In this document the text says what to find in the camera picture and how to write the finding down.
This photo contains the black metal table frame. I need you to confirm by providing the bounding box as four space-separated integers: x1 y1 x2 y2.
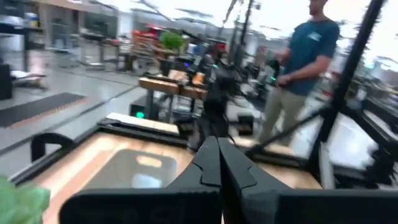
9 0 398 191

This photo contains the person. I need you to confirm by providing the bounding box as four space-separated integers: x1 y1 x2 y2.
257 0 341 147

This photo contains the black mat with orange stripes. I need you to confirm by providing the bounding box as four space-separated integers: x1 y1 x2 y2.
0 91 87 129

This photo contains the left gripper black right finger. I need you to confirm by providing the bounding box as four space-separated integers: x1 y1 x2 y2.
218 138 292 224

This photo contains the black frame handle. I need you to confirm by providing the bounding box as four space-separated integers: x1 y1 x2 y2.
30 132 76 163

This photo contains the green background potted plant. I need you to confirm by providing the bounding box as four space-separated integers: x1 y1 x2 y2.
157 30 188 76

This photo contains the dark background table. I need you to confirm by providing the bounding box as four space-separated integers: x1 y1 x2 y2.
0 22 45 73

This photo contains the green succulent in patterned pot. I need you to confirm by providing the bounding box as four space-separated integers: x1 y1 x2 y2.
0 174 52 224

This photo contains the wooden background table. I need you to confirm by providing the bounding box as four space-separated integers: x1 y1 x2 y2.
137 69 208 101

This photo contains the black background pole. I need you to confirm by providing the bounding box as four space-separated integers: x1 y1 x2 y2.
232 0 259 67

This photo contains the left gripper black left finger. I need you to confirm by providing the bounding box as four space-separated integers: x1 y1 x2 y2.
165 135 223 192

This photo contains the black box with green light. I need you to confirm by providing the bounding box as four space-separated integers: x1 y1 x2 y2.
128 94 157 121

